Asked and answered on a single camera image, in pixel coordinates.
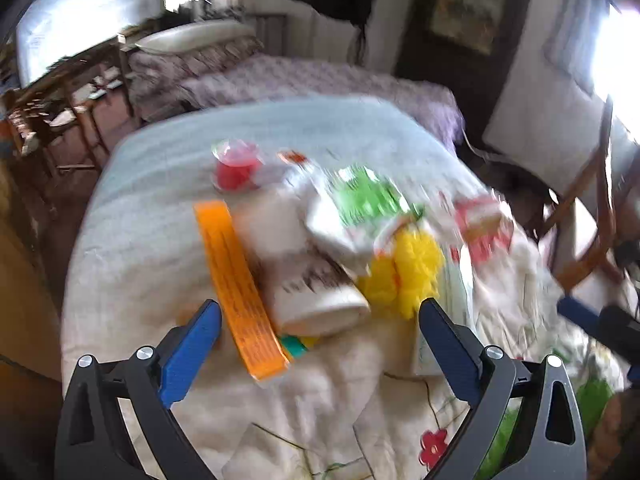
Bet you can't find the green drink carton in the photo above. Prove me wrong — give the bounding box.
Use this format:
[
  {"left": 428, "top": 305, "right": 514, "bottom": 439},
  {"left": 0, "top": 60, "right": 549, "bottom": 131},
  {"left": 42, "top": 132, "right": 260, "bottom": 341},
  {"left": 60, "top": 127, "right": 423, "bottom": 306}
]
[{"left": 300, "top": 162, "right": 426, "bottom": 266}]

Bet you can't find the yellow fluffy item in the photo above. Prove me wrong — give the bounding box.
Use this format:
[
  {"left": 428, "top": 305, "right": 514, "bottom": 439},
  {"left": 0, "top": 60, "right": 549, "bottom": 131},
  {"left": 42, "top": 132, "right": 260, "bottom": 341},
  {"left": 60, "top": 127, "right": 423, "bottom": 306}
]
[{"left": 357, "top": 222, "right": 446, "bottom": 320}]

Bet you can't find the teal and yellow packet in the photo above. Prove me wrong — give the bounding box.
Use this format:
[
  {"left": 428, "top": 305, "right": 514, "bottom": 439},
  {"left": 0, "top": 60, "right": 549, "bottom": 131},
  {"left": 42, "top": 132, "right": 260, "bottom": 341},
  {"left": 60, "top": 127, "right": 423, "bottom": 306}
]
[{"left": 279, "top": 334, "right": 321, "bottom": 362}]

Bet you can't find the white painted fabric bin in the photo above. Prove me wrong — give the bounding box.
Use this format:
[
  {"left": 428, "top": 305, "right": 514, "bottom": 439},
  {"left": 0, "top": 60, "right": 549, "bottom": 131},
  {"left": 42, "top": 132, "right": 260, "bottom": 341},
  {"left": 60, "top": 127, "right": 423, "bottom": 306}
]
[{"left": 234, "top": 195, "right": 372, "bottom": 337}]

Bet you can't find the white plastic packet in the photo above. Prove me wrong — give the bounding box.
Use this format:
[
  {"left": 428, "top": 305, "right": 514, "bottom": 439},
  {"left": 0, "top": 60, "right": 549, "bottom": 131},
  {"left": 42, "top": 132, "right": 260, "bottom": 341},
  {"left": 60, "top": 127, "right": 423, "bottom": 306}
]
[{"left": 414, "top": 245, "right": 477, "bottom": 377}]

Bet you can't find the red jelly cup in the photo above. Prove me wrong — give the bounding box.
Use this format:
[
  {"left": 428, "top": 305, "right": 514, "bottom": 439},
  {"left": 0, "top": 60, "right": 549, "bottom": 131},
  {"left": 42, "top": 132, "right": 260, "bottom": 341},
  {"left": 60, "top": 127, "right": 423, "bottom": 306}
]
[{"left": 211, "top": 139, "right": 266, "bottom": 192}]

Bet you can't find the orange cardboard box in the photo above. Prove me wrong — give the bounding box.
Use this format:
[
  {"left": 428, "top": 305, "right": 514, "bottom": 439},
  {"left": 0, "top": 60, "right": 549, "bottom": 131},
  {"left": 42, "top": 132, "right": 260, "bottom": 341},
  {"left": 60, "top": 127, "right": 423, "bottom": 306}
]
[{"left": 194, "top": 200, "right": 293, "bottom": 381}]

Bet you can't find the red and white packet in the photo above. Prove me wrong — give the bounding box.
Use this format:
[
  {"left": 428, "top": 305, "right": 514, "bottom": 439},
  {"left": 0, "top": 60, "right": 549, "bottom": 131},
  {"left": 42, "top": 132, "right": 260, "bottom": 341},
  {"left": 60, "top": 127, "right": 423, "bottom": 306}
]
[{"left": 449, "top": 195, "right": 516, "bottom": 267}]

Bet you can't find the folded floral quilt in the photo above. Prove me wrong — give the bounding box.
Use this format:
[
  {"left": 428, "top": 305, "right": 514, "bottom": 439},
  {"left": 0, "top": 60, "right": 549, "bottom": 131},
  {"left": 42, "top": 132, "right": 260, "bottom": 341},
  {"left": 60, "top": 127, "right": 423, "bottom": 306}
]
[{"left": 127, "top": 35, "right": 267, "bottom": 112}]

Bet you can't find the dark framed painting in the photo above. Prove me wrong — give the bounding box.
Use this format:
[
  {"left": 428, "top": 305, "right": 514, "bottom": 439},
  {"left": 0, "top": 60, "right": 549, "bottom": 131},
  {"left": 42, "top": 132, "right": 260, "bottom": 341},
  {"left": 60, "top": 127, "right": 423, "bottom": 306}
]
[{"left": 395, "top": 0, "right": 536, "bottom": 92}]

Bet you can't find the wooden table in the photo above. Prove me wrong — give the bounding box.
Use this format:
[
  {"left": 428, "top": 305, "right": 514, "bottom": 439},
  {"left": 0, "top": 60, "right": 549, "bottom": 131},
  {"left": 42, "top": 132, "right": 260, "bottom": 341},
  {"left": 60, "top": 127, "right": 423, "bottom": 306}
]
[{"left": 10, "top": 30, "right": 138, "bottom": 122}]

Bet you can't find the wooden chair with cushion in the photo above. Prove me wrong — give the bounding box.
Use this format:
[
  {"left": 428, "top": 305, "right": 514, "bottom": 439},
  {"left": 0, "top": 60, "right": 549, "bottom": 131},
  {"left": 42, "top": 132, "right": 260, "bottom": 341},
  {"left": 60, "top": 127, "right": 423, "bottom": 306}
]
[{"left": 10, "top": 87, "right": 111, "bottom": 176}]

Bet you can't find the wooden folding chair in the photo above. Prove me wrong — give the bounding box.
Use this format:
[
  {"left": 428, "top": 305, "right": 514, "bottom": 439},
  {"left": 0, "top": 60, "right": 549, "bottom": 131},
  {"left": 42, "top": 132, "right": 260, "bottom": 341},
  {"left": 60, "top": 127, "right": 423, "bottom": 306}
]
[{"left": 544, "top": 95, "right": 632, "bottom": 292}]

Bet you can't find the daybed with purple sheet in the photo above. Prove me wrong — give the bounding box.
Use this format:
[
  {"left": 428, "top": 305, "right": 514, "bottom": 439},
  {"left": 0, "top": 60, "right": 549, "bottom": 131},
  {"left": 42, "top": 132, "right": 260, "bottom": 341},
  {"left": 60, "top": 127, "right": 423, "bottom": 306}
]
[{"left": 135, "top": 54, "right": 467, "bottom": 157}]

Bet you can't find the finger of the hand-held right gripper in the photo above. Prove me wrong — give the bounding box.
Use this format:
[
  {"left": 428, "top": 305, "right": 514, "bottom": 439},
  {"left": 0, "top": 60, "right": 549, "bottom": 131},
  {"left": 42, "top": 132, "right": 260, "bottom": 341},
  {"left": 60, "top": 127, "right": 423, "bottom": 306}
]
[{"left": 556, "top": 296, "right": 603, "bottom": 333}]

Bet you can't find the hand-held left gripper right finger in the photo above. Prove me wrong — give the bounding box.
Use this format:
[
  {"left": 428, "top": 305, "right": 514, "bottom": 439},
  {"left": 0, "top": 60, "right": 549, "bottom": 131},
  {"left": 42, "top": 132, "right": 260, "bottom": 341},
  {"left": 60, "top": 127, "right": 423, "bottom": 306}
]
[{"left": 418, "top": 298, "right": 587, "bottom": 480}]

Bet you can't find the white plastic bag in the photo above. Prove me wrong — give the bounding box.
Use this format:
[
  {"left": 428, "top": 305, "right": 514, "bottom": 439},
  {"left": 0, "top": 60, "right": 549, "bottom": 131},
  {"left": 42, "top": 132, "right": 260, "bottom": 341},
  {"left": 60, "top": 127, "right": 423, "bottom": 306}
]
[{"left": 271, "top": 150, "right": 327, "bottom": 197}]

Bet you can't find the white lace cloth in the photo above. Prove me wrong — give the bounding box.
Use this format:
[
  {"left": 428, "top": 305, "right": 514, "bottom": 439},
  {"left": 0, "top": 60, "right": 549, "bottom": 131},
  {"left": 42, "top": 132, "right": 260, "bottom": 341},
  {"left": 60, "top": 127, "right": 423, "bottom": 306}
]
[{"left": 15, "top": 0, "right": 172, "bottom": 87}]

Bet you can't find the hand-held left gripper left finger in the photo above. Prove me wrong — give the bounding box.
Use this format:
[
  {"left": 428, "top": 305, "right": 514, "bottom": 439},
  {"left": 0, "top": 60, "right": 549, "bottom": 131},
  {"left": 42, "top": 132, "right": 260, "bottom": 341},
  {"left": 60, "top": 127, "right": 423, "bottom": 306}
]
[{"left": 55, "top": 299, "right": 223, "bottom": 480}]

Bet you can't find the wooden cabinet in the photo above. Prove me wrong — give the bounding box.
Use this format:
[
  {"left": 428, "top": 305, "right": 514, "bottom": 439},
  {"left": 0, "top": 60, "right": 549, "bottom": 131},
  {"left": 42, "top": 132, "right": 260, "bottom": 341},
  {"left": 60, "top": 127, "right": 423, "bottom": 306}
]
[{"left": 0, "top": 160, "right": 67, "bottom": 382}]

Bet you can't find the white pillow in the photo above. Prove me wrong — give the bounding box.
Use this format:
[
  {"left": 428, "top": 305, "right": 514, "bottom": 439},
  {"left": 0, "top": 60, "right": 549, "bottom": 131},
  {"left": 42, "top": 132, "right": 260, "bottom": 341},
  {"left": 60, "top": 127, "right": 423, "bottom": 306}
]
[{"left": 135, "top": 20, "right": 257, "bottom": 57}]

